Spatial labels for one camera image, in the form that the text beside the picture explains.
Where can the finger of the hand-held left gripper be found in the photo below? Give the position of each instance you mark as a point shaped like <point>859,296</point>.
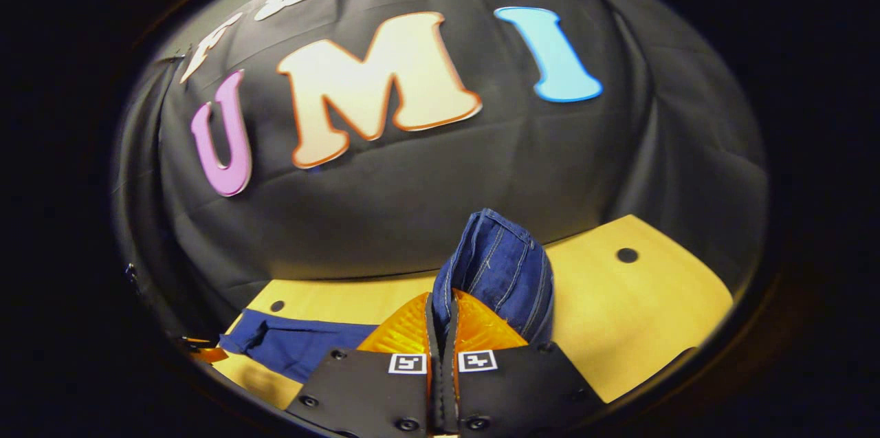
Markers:
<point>206,353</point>

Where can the blue denim jeans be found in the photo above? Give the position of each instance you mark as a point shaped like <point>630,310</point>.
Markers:
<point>502,266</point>

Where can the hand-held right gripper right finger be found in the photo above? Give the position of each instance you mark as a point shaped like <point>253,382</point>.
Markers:
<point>451,324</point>

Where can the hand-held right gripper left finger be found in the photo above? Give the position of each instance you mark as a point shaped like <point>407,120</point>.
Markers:
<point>432,328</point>

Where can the black backdrop cloth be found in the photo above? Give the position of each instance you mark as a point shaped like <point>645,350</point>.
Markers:
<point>426,204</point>

